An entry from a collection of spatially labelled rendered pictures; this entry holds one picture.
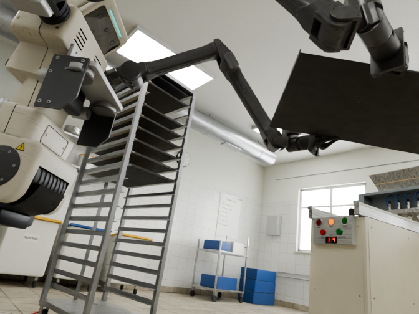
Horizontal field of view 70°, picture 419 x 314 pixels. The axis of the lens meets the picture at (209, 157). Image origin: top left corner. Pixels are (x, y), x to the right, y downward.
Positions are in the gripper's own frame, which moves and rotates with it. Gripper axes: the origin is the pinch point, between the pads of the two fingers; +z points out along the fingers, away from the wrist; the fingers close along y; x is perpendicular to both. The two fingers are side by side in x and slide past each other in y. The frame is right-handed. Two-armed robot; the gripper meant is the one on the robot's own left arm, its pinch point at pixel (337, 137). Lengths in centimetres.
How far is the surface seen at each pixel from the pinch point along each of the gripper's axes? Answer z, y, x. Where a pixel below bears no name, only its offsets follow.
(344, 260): -21, 36, -59
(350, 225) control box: -17, 20, -54
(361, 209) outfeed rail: -12, 12, -55
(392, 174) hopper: -20, -32, -131
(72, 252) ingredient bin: -348, 68, -58
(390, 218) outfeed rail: -6, 12, -76
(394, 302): -4, 51, -75
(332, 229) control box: -26, 22, -57
